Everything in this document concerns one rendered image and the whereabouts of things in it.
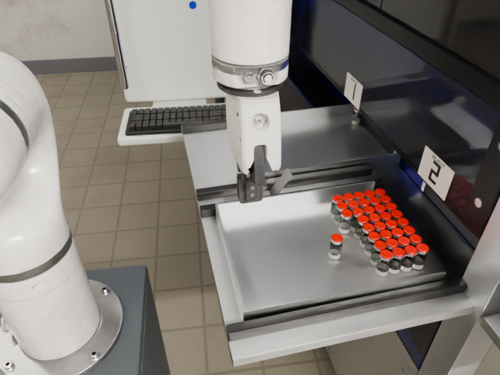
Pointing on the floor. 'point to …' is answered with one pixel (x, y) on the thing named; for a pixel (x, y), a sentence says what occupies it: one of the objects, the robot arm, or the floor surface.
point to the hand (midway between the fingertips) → (250, 187)
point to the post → (448, 351)
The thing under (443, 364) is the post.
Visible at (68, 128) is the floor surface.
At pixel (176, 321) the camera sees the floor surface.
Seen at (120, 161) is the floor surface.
